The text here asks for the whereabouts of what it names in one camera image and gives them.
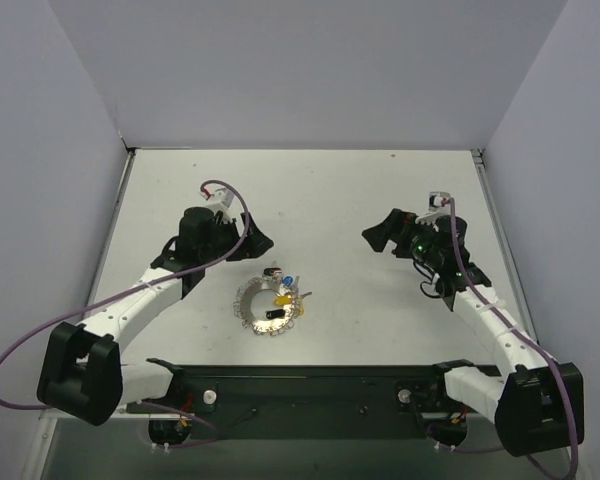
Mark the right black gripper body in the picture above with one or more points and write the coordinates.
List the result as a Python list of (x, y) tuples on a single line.
[(400, 237)]

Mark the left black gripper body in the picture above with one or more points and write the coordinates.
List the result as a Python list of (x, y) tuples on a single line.
[(241, 235)]

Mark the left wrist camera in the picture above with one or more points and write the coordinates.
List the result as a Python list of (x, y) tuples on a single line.
[(219, 199)]

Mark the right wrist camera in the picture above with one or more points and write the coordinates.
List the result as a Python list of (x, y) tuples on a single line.
[(439, 205)]

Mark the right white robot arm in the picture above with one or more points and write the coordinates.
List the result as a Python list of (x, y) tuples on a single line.
[(537, 403)]

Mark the blue tagged key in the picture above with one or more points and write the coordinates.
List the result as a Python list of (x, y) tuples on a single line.
[(291, 282)]

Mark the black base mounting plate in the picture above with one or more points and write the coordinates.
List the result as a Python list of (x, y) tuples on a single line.
[(309, 402)]

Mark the silver key with black fob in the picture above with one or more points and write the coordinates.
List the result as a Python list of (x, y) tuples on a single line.
[(275, 314)]

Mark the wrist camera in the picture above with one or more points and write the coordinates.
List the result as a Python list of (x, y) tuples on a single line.
[(219, 199), (439, 205)]

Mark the black tagged key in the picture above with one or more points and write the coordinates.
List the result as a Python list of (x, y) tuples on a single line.
[(273, 271)]

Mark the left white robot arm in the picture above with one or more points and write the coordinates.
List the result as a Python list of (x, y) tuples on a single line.
[(83, 373)]

